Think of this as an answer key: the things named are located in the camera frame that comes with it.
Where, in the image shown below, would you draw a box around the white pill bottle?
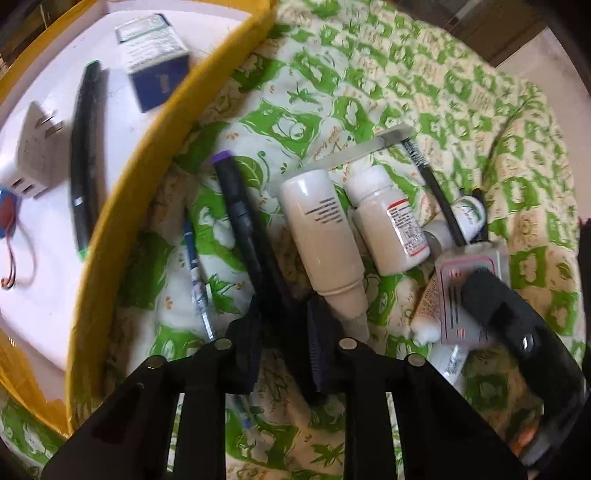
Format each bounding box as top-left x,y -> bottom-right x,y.
345,165 -> 432,277

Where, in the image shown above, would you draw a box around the yellow cardboard box tray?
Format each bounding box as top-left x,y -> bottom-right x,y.
0,0 -> 278,437

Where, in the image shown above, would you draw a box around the metal nail file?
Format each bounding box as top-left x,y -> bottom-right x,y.
318,126 -> 415,171

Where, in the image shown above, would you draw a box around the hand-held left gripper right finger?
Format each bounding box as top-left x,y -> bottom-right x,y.
305,295 -> 529,480

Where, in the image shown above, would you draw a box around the white tube green print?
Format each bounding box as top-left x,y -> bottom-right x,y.
429,344 -> 472,385

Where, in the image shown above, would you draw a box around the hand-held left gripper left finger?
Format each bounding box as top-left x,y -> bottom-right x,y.
41,293 -> 263,480

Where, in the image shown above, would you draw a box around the dark blue carton box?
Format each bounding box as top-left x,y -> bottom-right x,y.
115,14 -> 191,114

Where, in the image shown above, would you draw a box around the blue pen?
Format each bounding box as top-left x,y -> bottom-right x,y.
182,217 -> 218,342

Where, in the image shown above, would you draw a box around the white charger plug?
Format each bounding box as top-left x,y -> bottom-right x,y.
0,102 -> 65,199

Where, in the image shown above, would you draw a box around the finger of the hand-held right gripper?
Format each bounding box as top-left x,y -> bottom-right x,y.
462,270 -> 587,467

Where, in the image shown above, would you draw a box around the long black pen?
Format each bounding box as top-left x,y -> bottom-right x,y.
69,60 -> 105,254

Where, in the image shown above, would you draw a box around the small white bottle green label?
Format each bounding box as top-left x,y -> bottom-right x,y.
450,196 -> 488,243

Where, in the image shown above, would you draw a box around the purple capped black pen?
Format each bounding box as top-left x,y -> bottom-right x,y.
210,150 -> 296,324

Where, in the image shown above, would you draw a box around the blue battery pack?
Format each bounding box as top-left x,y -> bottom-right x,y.
0,185 -> 38,291

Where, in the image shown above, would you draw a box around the pink grey small box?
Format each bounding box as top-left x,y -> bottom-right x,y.
434,244 -> 511,347

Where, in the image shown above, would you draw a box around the green printed blanket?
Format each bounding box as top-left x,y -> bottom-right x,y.
0,0 -> 591,480

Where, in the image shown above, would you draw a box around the white spray bottle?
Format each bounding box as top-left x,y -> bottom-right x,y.
279,168 -> 372,342

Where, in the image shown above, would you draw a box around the thin black pencil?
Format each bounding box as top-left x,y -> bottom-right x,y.
401,137 -> 467,247

